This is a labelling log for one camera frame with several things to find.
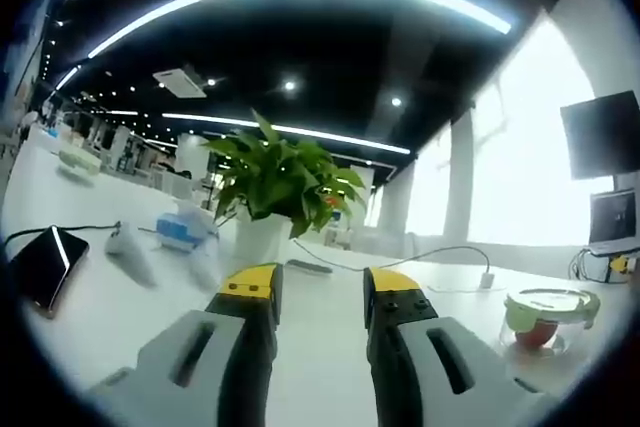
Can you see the white handheld controller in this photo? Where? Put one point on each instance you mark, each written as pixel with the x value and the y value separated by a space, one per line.
pixel 131 257

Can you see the red tomato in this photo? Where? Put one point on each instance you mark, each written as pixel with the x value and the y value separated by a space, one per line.
pixel 536 333

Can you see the black wall monitor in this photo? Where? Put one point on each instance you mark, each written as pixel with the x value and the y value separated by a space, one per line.
pixel 602 135

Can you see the clear glass container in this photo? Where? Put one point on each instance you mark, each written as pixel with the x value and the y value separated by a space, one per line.
pixel 536 337

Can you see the white ceiling air conditioner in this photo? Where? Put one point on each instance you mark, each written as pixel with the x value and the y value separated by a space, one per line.
pixel 181 81

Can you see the white plant pot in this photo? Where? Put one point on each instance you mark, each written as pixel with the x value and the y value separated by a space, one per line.
pixel 260 242

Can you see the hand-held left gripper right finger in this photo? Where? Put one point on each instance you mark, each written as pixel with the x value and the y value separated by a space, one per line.
pixel 430 347

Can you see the small desktop monitor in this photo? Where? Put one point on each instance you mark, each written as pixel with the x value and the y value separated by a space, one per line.
pixel 613 217

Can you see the black smartphone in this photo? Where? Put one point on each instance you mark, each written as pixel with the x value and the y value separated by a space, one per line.
pixel 46 271

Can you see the yellow black device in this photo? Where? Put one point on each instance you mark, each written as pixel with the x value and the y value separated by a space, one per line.
pixel 620 265

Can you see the grey remote control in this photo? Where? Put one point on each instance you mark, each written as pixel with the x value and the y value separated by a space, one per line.
pixel 309 266

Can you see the white charger plug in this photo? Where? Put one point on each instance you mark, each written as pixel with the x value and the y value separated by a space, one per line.
pixel 486 280

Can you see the green potted plant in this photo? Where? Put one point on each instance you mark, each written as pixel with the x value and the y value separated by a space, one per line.
pixel 280 177

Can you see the curved ceiling light strip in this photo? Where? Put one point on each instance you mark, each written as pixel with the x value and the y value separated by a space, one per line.
pixel 300 2

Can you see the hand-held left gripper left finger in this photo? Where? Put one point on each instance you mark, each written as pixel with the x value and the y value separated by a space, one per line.
pixel 215 342

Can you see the green latch container lid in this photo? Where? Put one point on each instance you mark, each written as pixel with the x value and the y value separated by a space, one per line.
pixel 549 306

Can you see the white tabletop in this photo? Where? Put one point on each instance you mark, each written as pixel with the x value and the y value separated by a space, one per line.
pixel 320 297

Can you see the pale green lidded box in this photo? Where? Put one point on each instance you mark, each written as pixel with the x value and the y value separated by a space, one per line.
pixel 78 161

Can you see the blue tissue box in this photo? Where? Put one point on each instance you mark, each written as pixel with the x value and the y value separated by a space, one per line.
pixel 176 232

